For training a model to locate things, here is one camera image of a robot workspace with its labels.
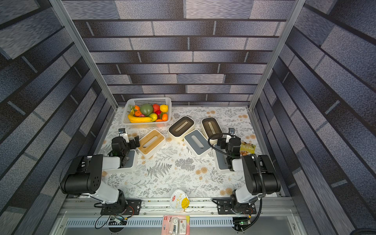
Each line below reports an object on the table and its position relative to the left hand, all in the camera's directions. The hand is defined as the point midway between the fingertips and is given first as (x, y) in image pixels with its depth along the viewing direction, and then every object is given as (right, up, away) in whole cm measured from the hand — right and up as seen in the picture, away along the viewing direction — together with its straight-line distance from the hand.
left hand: (131, 135), depth 95 cm
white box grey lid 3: (+58, -12, -7) cm, 60 cm away
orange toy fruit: (+20, +13, +12) cm, 26 cm away
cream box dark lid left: (+30, +3, +3) cm, 30 cm away
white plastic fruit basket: (+6, +16, +12) cm, 21 cm away
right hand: (+64, +1, -1) cm, 64 cm away
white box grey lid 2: (+3, -15, -11) cm, 18 cm away
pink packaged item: (+32, -39, -28) cm, 57 cm away
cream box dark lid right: (+53, +6, +6) cm, 54 cm away
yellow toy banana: (+1, +11, +4) cm, 12 cm away
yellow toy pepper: (+19, +20, +17) cm, 32 cm away
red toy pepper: (+13, +19, +16) cm, 28 cm away
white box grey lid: (+44, -5, +2) cm, 44 cm away
